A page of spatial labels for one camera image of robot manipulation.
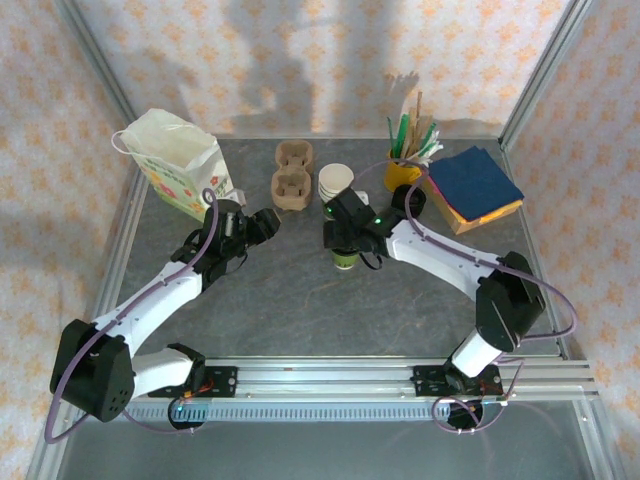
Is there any grey slotted cable duct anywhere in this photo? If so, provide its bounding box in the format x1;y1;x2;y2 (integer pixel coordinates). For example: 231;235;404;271
123;399;501;424

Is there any brown pulp cup carrier stack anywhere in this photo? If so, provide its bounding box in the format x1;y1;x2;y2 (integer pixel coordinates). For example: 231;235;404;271
270;140;318;211

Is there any yellow stirrer holder cup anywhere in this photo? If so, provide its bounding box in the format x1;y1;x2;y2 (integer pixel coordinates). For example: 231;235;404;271
383;149;424;192

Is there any white green wrapped straw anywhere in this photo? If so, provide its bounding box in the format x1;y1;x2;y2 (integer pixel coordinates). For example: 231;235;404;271
407;128;443;162

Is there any black round lid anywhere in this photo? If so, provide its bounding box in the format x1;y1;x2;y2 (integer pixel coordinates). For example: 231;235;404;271
390;184;428;216

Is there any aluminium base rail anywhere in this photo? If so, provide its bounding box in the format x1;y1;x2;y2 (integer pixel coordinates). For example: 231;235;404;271
199;355;599;401

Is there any aluminium table side rail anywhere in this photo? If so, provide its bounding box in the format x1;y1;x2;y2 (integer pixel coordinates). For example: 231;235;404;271
27;139;161;480
499;144;619;480

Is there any aluminium upright frame post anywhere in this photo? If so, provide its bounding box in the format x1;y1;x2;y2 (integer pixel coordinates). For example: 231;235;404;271
53;0;151;146
499;0;597;151

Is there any green white paper cup stack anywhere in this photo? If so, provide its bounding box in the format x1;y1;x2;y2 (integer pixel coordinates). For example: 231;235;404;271
317;163;355;205

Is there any colourful paper napkin stack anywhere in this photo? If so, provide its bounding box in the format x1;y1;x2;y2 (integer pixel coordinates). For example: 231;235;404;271
423;145;525;236

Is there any white paper bag flower print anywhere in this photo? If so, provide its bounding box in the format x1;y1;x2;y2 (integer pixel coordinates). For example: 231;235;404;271
110;108;247;224

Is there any tall wooden stirrer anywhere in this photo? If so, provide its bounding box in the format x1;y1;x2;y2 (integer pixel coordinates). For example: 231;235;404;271
410;90;424;151

